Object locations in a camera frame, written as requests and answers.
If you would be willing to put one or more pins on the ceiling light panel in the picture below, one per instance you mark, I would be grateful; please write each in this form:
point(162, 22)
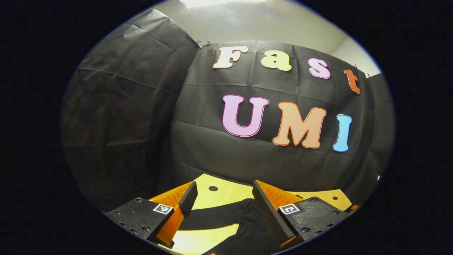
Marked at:
point(219, 3)

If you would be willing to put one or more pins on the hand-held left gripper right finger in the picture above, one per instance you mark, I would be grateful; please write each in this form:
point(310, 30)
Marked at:
point(269, 212)

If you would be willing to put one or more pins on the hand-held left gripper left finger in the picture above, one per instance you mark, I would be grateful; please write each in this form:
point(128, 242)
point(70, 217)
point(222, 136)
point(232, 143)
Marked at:
point(189, 198)

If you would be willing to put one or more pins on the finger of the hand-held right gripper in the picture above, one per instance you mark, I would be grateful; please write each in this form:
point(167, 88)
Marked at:
point(354, 207)

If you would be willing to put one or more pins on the black buttoned shirt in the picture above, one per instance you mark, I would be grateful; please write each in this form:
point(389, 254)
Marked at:
point(251, 230)

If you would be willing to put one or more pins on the black backdrop cloth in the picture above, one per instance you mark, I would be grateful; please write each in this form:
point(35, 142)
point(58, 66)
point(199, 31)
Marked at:
point(212, 156)

